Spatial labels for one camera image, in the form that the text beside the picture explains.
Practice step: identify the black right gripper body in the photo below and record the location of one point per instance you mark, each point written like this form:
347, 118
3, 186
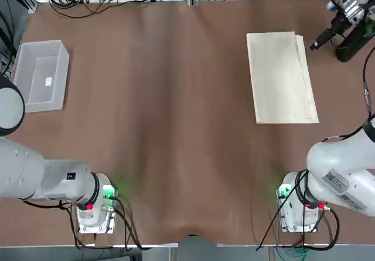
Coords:
341, 24

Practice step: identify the beige tablecloth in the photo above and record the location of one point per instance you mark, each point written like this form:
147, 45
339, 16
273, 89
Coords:
278, 82

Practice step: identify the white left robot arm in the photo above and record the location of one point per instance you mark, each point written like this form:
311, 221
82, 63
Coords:
23, 170

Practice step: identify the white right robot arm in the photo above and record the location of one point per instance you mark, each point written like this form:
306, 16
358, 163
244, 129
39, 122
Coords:
337, 161

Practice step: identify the green plant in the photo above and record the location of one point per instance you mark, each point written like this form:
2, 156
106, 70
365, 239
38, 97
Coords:
369, 27

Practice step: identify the black vase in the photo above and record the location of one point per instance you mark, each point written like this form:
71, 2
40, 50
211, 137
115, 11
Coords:
350, 51

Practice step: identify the clear plastic bin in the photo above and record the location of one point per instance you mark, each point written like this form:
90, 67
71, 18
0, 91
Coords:
63, 82

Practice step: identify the white square sticker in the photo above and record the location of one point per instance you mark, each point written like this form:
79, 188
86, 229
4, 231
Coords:
49, 81

